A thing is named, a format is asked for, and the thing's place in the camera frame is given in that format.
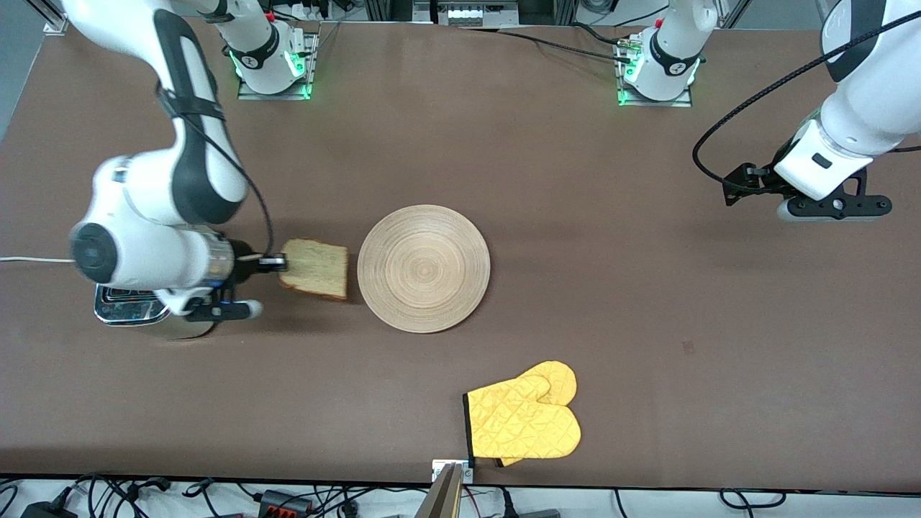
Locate bread slice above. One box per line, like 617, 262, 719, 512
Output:
278, 239, 350, 301

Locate round wooden plate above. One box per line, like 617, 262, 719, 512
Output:
357, 204, 491, 334

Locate silver toaster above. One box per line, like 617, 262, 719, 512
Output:
94, 284, 217, 340

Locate black power adapter red plugs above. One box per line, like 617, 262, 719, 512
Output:
258, 489, 314, 518

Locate yellow quilted oven mitt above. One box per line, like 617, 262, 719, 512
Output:
464, 374, 581, 461
496, 361, 578, 468

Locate beige wooden slat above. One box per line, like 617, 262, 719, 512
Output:
414, 463, 463, 518

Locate white power strip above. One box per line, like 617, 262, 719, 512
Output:
430, 0, 520, 27

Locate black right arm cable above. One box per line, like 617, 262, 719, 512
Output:
155, 79, 278, 260

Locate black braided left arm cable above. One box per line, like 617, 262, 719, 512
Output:
692, 10, 921, 196

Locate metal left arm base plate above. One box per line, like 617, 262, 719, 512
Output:
616, 32, 697, 109

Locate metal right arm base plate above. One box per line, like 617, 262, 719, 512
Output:
236, 30, 319, 101

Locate black cable on table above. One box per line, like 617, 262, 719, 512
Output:
496, 22, 638, 64

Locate small white bracket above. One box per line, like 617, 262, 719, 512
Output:
431, 459, 475, 484

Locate aluminium frame profile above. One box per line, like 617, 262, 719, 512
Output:
27, 0, 69, 35

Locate black looped floor cable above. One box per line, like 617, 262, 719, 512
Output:
720, 489, 785, 510

